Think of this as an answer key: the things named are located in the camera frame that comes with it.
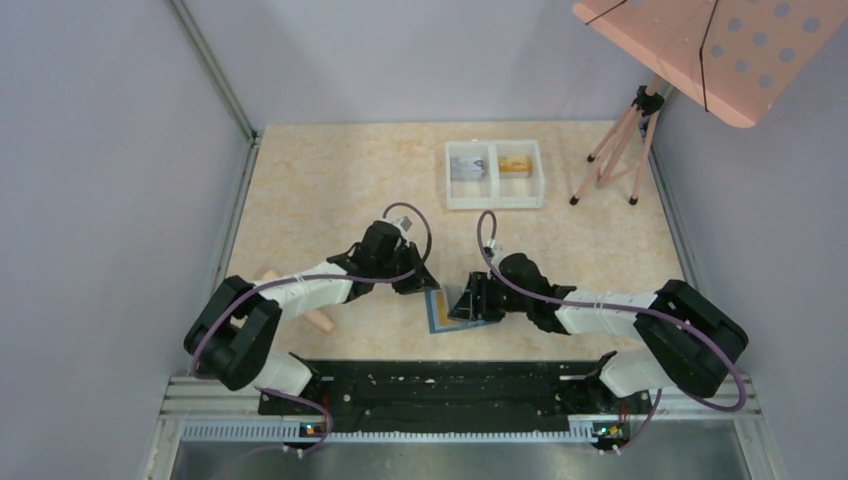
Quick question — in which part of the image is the teal card holder wallet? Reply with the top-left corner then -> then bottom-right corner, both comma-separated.
424,285 -> 500,334

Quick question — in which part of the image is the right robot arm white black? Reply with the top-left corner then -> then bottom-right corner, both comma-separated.
449,253 -> 749,399

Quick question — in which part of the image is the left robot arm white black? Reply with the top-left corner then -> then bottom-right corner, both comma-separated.
183,220 -> 440,396

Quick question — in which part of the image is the silver card in tray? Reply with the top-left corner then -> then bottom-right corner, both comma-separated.
448,156 -> 488,182

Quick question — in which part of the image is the gold card in tray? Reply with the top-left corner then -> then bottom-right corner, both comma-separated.
497,155 -> 533,178

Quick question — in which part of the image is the beige wooden peg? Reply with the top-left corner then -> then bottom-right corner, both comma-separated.
257,268 -> 336,334

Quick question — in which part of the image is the white two-compartment tray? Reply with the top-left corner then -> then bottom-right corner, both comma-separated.
444,139 -> 546,210

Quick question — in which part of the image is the pink tripod stand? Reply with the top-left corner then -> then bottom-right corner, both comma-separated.
569,74 -> 665,206

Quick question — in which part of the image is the pink perforated board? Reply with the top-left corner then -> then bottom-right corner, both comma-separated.
572,0 -> 847,128

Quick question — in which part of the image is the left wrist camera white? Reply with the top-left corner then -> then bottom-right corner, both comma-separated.
385,216 -> 414,235

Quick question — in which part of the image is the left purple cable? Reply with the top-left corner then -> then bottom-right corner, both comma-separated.
189,201 -> 433,439

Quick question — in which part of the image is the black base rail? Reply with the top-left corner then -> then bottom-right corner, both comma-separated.
258,360 -> 650,434

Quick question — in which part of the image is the aluminium frame post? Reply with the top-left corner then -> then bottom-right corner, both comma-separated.
164,0 -> 258,144

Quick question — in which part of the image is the grey slotted cable duct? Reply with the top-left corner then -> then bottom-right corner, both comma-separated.
182,420 -> 624,444

